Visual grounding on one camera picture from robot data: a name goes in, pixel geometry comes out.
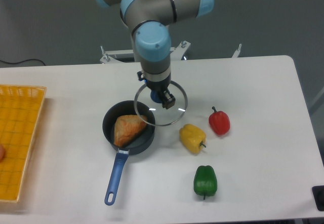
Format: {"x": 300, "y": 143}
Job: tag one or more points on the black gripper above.
{"x": 158, "y": 84}

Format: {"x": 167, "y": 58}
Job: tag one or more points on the glass pot lid blue knob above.
{"x": 150, "y": 109}

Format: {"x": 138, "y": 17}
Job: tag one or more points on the dark saucepan blue handle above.
{"x": 138, "y": 145}

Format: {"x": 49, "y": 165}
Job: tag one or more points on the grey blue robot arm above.
{"x": 147, "y": 21}

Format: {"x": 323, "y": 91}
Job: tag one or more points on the yellow bell pepper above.
{"x": 193, "y": 138}

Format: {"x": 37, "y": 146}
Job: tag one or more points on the triangular pastry bread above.
{"x": 127, "y": 128}

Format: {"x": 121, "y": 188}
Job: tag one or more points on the red bell pepper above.
{"x": 219, "y": 122}

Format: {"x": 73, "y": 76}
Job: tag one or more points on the green bell pepper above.
{"x": 205, "y": 182}

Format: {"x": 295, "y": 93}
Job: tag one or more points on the yellow woven basket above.
{"x": 21, "y": 108}

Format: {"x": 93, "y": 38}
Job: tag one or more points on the orange round item in basket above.
{"x": 2, "y": 152}

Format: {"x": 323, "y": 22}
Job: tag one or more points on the black device at table edge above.
{"x": 318, "y": 193}

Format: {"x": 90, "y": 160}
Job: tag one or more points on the white bracket behind table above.
{"x": 237, "y": 51}

